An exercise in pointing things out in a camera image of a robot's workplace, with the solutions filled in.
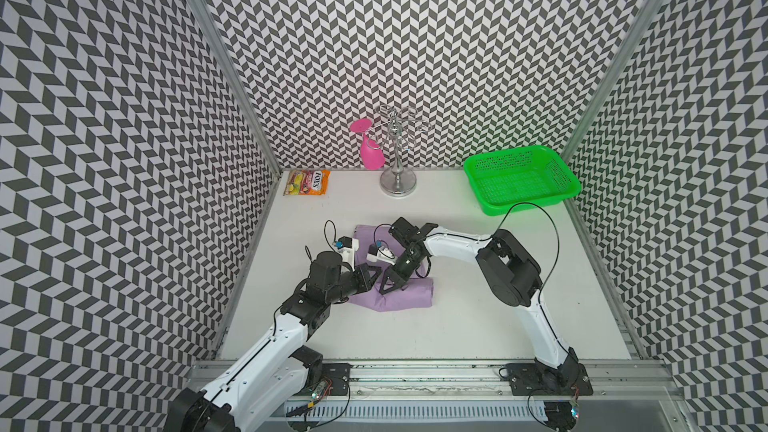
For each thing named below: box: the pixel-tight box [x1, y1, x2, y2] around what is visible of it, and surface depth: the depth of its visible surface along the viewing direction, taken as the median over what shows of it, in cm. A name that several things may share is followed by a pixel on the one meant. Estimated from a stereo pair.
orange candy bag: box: [283, 169, 331, 196], surface depth 114 cm
